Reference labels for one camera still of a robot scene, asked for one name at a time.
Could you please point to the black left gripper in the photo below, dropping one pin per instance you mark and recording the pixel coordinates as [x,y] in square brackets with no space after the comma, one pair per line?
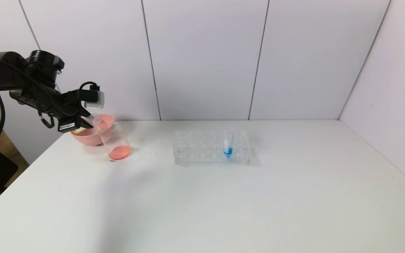
[69,125]

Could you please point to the test tube with yellow pigment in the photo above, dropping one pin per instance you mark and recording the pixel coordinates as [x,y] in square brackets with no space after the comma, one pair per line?
[93,121]

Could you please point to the clear glass beaker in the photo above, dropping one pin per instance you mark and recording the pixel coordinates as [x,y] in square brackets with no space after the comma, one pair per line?
[120,151]

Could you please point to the clear acrylic test tube rack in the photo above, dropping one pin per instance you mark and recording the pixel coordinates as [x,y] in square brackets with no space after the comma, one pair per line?
[195,154]

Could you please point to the test tube with blue pigment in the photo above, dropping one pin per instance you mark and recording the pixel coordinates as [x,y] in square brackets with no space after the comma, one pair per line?
[227,151]

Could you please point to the pink plastic bowl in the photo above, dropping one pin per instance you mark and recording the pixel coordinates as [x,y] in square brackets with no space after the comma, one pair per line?
[93,137]

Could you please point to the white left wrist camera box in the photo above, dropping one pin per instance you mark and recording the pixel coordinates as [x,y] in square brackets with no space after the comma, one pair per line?
[94,100]

